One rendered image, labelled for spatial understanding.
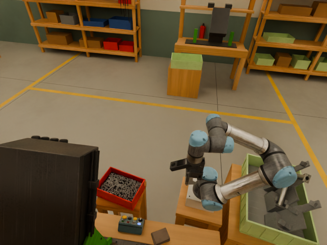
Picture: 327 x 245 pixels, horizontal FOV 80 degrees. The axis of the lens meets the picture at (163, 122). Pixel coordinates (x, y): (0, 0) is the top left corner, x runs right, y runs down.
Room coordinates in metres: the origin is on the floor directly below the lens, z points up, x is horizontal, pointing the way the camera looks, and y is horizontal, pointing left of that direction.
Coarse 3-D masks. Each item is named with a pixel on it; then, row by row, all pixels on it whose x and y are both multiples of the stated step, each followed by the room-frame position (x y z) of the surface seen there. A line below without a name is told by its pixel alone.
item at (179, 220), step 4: (176, 216) 0.68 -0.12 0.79; (176, 220) 0.68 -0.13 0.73; (180, 220) 0.68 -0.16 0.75; (184, 220) 0.67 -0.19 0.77; (188, 220) 0.68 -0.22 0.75; (192, 220) 0.68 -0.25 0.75; (176, 224) 0.68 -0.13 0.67; (180, 224) 0.68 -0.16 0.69; (188, 224) 0.68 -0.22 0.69; (192, 224) 0.67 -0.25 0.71; (196, 224) 0.67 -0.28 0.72; (200, 224) 0.66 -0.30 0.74; (204, 224) 0.66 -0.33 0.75; (208, 224) 0.66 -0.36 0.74; (204, 228) 0.65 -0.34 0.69; (208, 228) 0.63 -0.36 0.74; (212, 228) 0.63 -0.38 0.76; (216, 228) 0.62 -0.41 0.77
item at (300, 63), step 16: (272, 16) 4.91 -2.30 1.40; (288, 16) 4.90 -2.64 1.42; (304, 16) 4.91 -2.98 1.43; (320, 16) 4.88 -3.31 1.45; (256, 32) 5.39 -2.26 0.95; (320, 32) 5.17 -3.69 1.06; (256, 48) 4.96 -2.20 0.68; (288, 48) 4.82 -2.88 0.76; (304, 48) 4.77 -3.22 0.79; (320, 48) 4.72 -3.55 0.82; (256, 64) 4.98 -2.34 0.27; (272, 64) 4.94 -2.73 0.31; (288, 64) 4.90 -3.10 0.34; (304, 64) 4.83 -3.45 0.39; (320, 64) 4.77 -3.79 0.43
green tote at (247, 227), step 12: (252, 156) 1.16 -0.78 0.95; (300, 192) 0.85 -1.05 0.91; (240, 204) 0.79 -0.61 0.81; (300, 204) 0.77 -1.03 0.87; (240, 216) 0.69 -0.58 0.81; (240, 228) 0.60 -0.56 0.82; (252, 228) 0.58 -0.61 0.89; (264, 228) 0.56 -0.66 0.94; (312, 228) 0.57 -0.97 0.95; (264, 240) 0.55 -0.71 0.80; (276, 240) 0.53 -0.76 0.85; (288, 240) 0.52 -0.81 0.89; (300, 240) 0.50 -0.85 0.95; (312, 240) 0.51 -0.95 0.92
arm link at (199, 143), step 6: (192, 132) 0.64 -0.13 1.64; (198, 132) 0.64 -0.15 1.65; (204, 132) 0.64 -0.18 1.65; (192, 138) 0.61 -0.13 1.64; (198, 138) 0.60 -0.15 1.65; (204, 138) 0.61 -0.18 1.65; (192, 144) 0.60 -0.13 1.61; (198, 144) 0.59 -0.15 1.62; (204, 144) 0.60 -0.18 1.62; (192, 150) 0.60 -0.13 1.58; (198, 150) 0.59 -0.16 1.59; (204, 150) 0.59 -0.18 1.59; (192, 156) 0.60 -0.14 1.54; (198, 156) 0.59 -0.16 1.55
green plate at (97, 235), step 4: (96, 232) 0.38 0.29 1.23; (88, 236) 0.35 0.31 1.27; (92, 236) 0.36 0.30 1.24; (96, 236) 0.37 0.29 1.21; (100, 236) 0.38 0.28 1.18; (88, 240) 0.34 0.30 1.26; (92, 240) 0.35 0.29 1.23; (96, 240) 0.36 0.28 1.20; (100, 240) 0.37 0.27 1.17; (104, 240) 0.38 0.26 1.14; (84, 244) 0.32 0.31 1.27; (88, 244) 0.32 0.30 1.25; (92, 244) 0.34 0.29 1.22; (96, 244) 0.35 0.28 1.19; (100, 244) 0.36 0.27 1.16; (104, 244) 0.37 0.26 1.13
